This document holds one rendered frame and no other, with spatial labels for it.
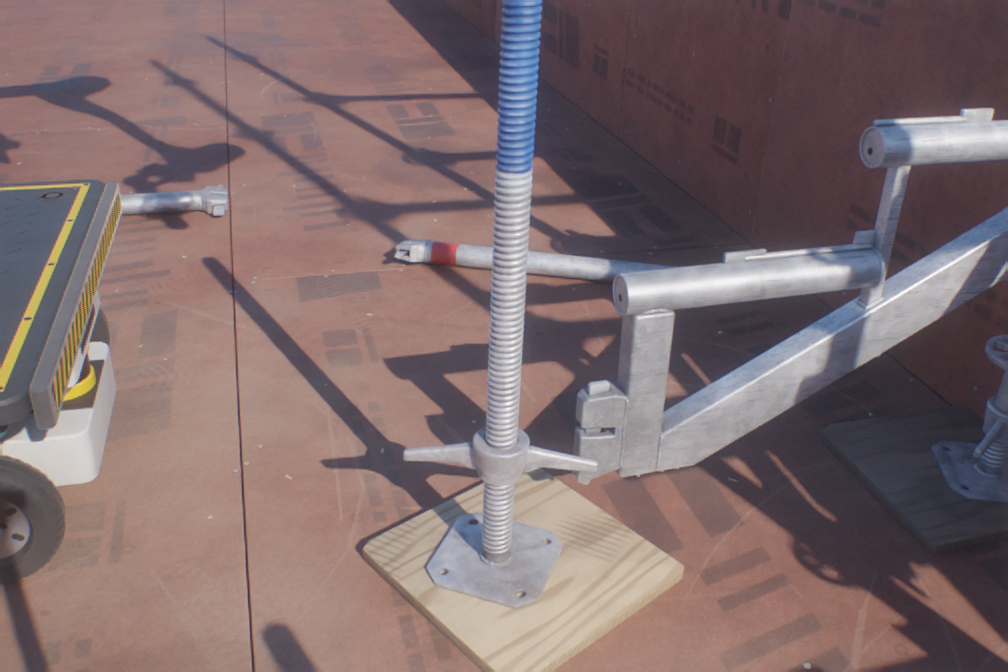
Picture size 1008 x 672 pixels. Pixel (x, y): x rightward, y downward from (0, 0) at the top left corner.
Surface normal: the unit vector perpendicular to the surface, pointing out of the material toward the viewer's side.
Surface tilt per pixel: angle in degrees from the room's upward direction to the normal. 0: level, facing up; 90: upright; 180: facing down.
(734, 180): 90
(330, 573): 0
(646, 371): 90
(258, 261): 0
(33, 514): 91
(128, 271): 0
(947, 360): 90
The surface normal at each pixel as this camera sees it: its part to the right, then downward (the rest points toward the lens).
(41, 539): 0.20, 0.46
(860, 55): -0.96, 0.10
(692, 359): 0.05, -0.87
